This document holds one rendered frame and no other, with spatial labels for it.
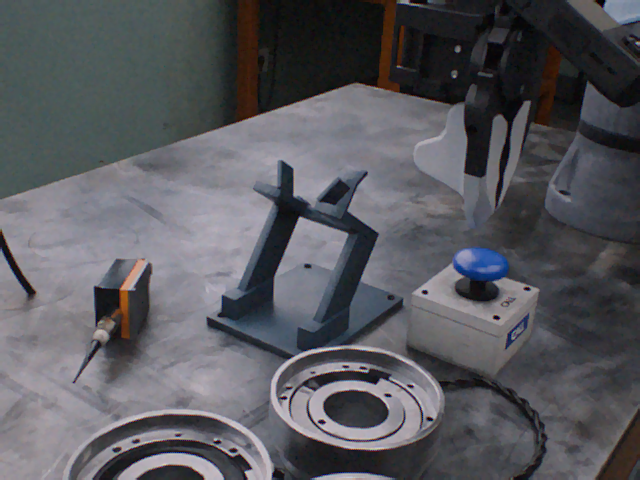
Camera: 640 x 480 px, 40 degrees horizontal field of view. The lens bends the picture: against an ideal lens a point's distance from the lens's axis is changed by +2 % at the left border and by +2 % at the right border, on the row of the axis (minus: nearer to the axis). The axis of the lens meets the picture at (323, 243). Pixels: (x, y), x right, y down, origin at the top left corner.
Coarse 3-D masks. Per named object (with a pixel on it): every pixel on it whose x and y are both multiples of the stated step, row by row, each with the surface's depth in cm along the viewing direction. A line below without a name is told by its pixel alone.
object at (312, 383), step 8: (344, 368) 56; (360, 368) 56; (320, 376) 55; (328, 376) 55; (336, 376) 55; (344, 376) 55; (352, 376) 55; (360, 376) 56; (368, 376) 56; (376, 376) 56; (384, 376) 56; (304, 384) 54; (312, 384) 54; (320, 384) 54; (328, 384) 55
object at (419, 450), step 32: (320, 352) 56; (352, 352) 56; (384, 352) 56; (288, 384) 54; (352, 384) 55; (416, 384) 55; (288, 416) 51; (320, 416) 51; (352, 416) 55; (384, 416) 53; (288, 448) 49; (320, 448) 48; (352, 448) 47; (384, 448) 47; (416, 448) 49
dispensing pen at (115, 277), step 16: (112, 272) 63; (128, 272) 64; (96, 288) 61; (112, 288) 61; (96, 304) 62; (112, 304) 62; (96, 320) 63; (112, 320) 61; (96, 336) 59; (112, 336) 60; (80, 368) 56
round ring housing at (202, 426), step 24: (120, 432) 48; (144, 432) 49; (168, 432) 49; (192, 432) 49; (216, 432) 49; (240, 432) 48; (72, 456) 45; (96, 456) 47; (168, 456) 47; (192, 456) 47; (264, 456) 46
